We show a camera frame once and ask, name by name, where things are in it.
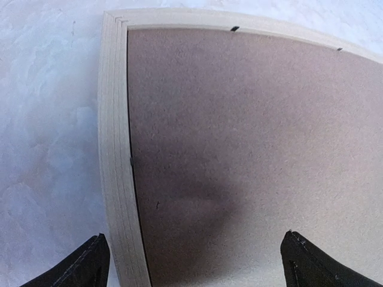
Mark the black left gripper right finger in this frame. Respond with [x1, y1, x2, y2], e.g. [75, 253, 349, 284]
[280, 230, 381, 287]

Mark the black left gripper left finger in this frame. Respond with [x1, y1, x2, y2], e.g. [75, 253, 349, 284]
[23, 233, 110, 287]

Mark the light wooden picture frame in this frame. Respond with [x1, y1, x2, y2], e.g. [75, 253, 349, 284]
[98, 8, 382, 286]

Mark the brown hardboard backing panel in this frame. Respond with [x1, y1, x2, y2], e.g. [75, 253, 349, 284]
[127, 29, 382, 286]

